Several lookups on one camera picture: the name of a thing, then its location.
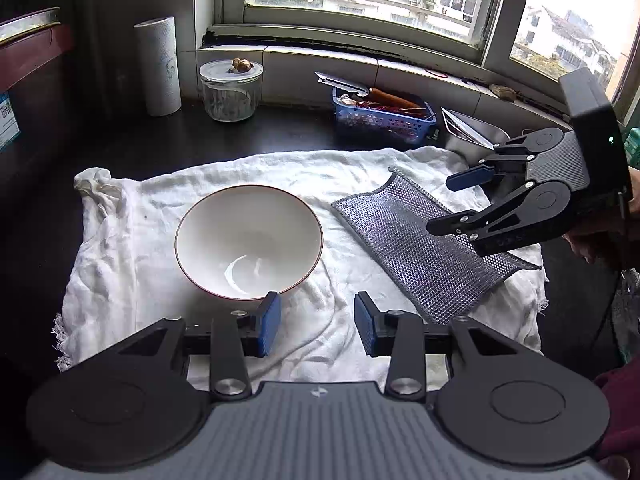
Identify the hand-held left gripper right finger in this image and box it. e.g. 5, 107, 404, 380
353, 291, 516, 401

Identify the person's right hand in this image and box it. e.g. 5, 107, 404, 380
565, 167, 640, 271

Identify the dark red clothing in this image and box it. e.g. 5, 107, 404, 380
595, 365, 640, 480

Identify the white cloth towel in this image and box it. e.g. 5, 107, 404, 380
51, 146, 548, 391

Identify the paper towel roll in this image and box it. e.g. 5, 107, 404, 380
133, 16, 182, 117

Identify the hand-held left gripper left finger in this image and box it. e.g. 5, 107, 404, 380
117, 291, 282, 401

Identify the window frame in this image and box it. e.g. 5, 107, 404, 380
210, 0, 640, 121

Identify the blue plastic basket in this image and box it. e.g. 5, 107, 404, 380
332, 86, 439, 147

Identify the glass jar with lid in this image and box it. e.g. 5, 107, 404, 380
199, 59, 264, 123

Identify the cleaver with brown handle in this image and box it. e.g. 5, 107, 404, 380
314, 71, 421, 111

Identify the dark red cabinet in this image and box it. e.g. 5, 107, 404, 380
0, 7, 76, 161

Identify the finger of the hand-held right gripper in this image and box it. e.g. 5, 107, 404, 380
446, 132, 538, 192
426, 182, 543, 258

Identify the white bowl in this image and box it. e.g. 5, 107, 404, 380
174, 185, 324, 302

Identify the silver mesh dishcloth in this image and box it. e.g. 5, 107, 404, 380
331, 165, 542, 326

